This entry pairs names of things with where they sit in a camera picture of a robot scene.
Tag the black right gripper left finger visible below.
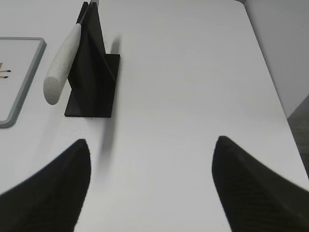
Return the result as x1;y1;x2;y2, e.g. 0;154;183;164
0;139;91;232

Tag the knife with white handle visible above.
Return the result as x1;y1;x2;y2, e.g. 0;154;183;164
43;13;86;105

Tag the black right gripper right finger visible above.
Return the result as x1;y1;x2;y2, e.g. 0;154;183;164
211;136;309;232

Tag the black knife stand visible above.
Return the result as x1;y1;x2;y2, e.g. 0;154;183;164
64;2;120;118

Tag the white cutting board grey rim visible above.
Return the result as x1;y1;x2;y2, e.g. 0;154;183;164
0;37;47;129

